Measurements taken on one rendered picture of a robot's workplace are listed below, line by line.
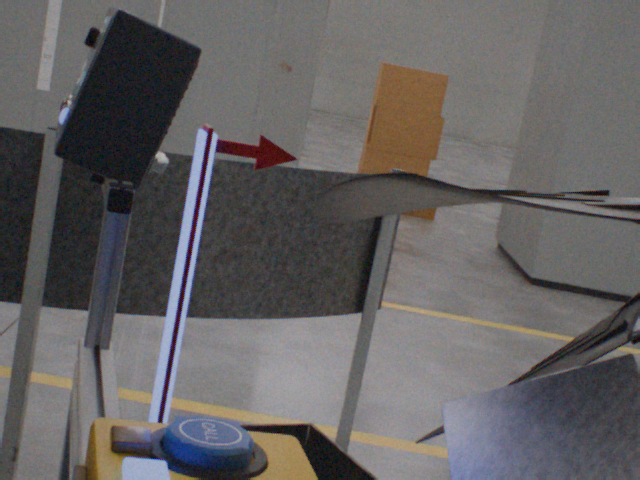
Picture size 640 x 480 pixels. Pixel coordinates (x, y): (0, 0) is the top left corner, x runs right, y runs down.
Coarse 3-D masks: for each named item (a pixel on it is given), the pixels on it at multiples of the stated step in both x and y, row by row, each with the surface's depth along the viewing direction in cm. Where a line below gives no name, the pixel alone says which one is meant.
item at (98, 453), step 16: (96, 432) 46; (160, 432) 47; (256, 432) 49; (96, 448) 44; (160, 448) 45; (256, 448) 47; (272, 448) 48; (288, 448) 48; (96, 464) 43; (112, 464) 43; (176, 464) 44; (256, 464) 45; (272, 464) 46; (288, 464) 46; (304, 464) 47
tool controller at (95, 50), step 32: (96, 32) 140; (128, 32) 120; (160, 32) 121; (96, 64) 120; (128, 64) 121; (160, 64) 122; (192, 64) 123; (96, 96) 121; (128, 96) 122; (160, 96) 123; (64, 128) 122; (96, 128) 122; (128, 128) 123; (160, 128) 124; (96, 160) 123; (128, 160) 124; (160, 160) 128
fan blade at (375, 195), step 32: (352, 192) 70; (384, 192) 69; (416, 192) 68; (448, 192) 65; (480, 192) 64; (512, 192) 74; (544, 192) 76; (576, 192) 78; (608, 192) 78; (320, 224) 83
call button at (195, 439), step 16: (176, 416) 47; (192, 416) 47; (176, 432) 45; (192, 432) 45; (208, 432) 46; (224, 432) 46; (240, 432) 46; (176, 448) 44; (192, 448) 44; (208, 448) 44; (224, 448) 44; (240, 448) 45; (192, 464) 44; (208, 464) 44; (224, 464) 44; (240, 464) 45
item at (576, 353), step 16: (624, 304) 92; (608, 320) 91; (624, 320) 86; (576, 336) 94; (592, 336) 90; (608, 336) 86; (624, 336) 84; (560, 352) 93; (576, 352) 89; (592, 352) 86; (608, 352) 84; (544, 368) 92; (560, 368) 88; (512, 384) 95; (432, 432) 95
